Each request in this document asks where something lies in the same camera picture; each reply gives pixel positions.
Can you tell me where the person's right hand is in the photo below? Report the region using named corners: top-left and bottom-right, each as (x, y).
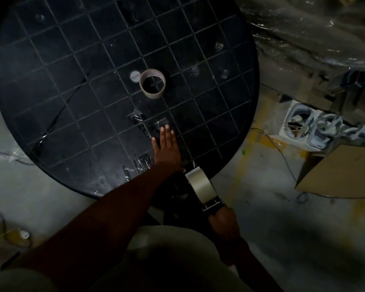
top-left (207, 205), bottom-right (241, 244)

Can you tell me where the person's left hand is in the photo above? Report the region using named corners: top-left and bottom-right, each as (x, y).
top-left (151, 125), bottom-right (186, 174)

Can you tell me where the metal tape dispenser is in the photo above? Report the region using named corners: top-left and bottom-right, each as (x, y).
top-left (185, 162), bottom-right (226, 214)

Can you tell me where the person's right forearm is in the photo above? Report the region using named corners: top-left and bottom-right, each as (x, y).
top-left (217, 237), bottom-right (285, 292)

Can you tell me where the person's left forearm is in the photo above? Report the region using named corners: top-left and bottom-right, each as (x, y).
top-left (6, 162), bottom-right (184, 278)

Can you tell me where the clear tape patch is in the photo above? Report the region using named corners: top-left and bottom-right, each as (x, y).
top-left (122, 152), bottom-right (155, 180)
top-left (127, 109), bottom-right (171, 138)

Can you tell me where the loose beige tape roll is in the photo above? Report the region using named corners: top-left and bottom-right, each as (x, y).
top-left (139, 69), bottom-right (166, 99)

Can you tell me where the beige tape roll in dispenser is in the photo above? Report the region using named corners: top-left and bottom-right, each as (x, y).
top-left (186, 168), bottom-right (217, 202)

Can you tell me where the round black grid table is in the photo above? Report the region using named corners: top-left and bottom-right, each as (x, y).
top-left (0, 0), bottom-right (260, 199)

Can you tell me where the person's light grey clothing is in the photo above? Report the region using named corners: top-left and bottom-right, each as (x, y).
top-left (0, 225), bottom-right (253, 292)

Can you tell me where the white plastic fan housing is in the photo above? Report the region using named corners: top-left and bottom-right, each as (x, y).
top-left (279, 100), bottom-right (316, 141)
top-left (307, 114), bottom-right (345, 150)

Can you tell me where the crumpled clear plastic scrap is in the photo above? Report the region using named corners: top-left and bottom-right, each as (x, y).
top-left (0, 150), bottom-right (34, 166)

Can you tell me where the plastic-wrapped bundle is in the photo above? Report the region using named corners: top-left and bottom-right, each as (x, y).
top-left (234, 0), bottom-right (365, 71)

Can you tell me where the brown cardboard sheet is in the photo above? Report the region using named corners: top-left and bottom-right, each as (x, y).
top-left (295, 144), bottom-right (365, 200)

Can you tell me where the thin floor cable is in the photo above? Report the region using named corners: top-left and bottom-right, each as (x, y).
top-left (251, 128), bottom-right (365, 205)

